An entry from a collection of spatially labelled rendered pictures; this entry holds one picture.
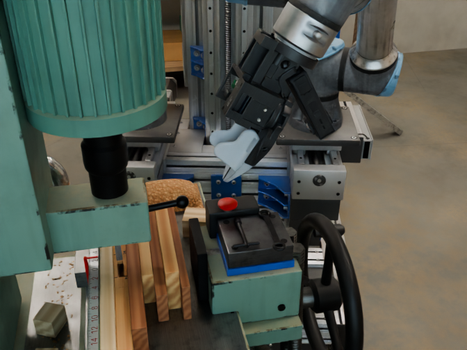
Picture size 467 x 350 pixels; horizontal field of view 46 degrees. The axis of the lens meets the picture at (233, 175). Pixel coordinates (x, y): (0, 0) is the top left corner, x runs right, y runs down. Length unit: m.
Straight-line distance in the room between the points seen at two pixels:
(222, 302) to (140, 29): 0.40
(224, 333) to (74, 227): 0.26
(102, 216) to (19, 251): 0.11
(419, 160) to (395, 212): 0.56
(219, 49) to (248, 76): 0.83
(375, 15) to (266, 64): 0.61
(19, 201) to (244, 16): 0.94
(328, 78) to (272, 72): 0.74
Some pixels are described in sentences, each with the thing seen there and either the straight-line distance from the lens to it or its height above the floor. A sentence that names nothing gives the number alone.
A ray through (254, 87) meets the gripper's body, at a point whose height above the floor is 1.23.
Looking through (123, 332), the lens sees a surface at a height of 0.94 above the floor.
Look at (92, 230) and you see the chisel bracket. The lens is 0.79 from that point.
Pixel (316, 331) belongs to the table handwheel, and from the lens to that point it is 1.10.
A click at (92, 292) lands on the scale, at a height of 0.96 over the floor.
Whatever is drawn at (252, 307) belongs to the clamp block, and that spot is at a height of 0.90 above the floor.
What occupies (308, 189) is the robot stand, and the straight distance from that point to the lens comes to 1.45.
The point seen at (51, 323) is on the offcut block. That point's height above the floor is 0.83.
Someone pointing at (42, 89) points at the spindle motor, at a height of 1.25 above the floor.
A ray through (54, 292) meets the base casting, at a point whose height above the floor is 0.80.
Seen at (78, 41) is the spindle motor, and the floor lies 1.31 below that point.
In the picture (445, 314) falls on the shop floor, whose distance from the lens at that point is 2.24.
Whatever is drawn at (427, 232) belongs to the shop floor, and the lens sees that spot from 2.62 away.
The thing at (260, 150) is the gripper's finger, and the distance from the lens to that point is 0.73.
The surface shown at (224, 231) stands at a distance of 0.82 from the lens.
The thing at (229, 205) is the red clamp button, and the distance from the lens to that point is 0.83.
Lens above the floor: 1.49
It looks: 31 degrees down
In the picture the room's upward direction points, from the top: straight up
